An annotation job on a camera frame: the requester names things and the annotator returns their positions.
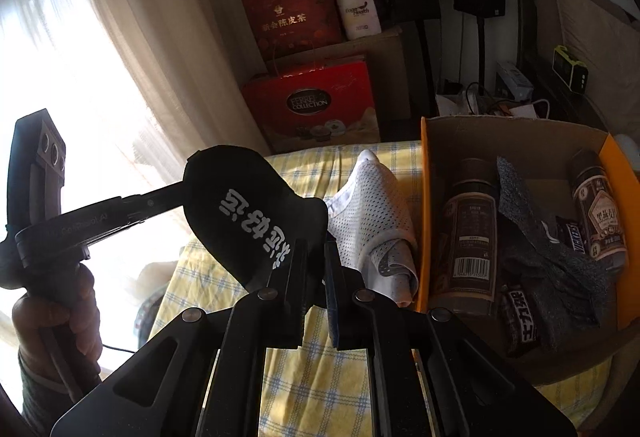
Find grey knit sock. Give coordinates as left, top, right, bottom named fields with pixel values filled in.
left=497, top=156, right=611, bottom=349

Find black sock white lettering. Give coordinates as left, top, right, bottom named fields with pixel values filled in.
left=182, top=144, right=328, bottom=292

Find grey left sleeve forearm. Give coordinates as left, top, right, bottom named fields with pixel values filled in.
left=18, top=353, right=75, bottom=436

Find person's left hand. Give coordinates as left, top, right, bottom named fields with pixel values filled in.
left=12, top=265, right=103, bottom=381

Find black sock in box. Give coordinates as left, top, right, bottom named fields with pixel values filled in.
left=500, top=285, right=539, bottom=353

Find brown bottle with barcode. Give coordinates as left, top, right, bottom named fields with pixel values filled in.
left=430, top=158, right=498, bottom=318

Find yellow plaid bed sheet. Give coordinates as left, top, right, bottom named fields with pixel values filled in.
left=151, top=141, right=613, bottom=436

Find orange cardboard box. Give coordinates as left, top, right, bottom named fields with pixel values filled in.
left=421, top=116, right=639, bottom=385

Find cream window curtain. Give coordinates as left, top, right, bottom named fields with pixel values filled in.
left=1, top=0, right=268, bottom=181

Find white mesh vest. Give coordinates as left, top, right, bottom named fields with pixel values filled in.
left=326, top=150, right=419, bottom=307

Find brown bottle white label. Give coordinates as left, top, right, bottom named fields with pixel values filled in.
left=568, top=149, right=627, bottom=275

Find red collection gift box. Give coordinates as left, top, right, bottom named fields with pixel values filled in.
left=241, top=56, right=381, bottom=153

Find red tea gift box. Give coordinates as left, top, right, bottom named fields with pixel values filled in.
left=242, top=0, right=343, bottom=62

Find green black alarm clock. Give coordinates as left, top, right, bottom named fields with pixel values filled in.
left=552, top=45, right=589, bottom=94

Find brown cardboard box behind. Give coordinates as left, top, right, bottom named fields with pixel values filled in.
left=266, top=26, right=416, bottom=142

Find brown padded headboard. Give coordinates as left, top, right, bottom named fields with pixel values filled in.
left=516, top=0, right=639, bottom=141

